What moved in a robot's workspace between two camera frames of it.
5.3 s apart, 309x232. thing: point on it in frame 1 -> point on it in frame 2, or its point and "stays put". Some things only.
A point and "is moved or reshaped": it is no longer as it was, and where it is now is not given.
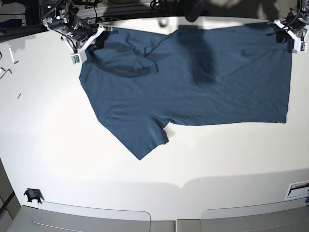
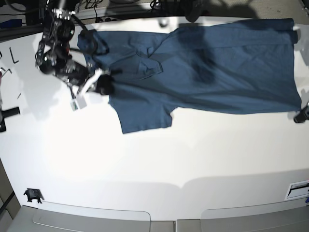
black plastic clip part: [34, 193] stays put
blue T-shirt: [139, 81] is moved or reshaped
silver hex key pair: [8, 69] stays put
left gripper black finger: [282, 36] -> [302, 115]
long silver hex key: [14, 62] stays put
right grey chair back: [290, 215] stays put
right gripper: [80, 29] -> [74, 73]
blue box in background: [11, 22] stays put
